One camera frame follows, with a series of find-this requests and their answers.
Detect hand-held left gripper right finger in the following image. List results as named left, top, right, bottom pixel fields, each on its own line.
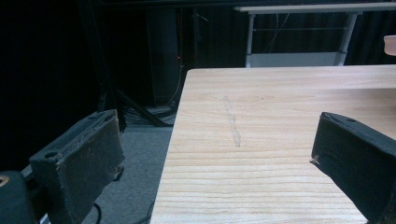
left=309, top=111, right=396, bottom=224

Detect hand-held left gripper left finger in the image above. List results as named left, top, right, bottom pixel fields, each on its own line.
left=29, top=108, right=126, bottom=224

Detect black stand legs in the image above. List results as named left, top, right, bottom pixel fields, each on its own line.
left=98, top=88, right=174, bottom=132

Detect pink object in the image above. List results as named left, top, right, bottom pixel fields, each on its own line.
left=383, top=35, right=396, bottom=57

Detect black cable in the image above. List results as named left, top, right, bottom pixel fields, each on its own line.
left=92, top=203, right=103, bottom=224

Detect white metal frame table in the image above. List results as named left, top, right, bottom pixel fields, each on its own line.
left=233, top=2, right=396, bottom=68

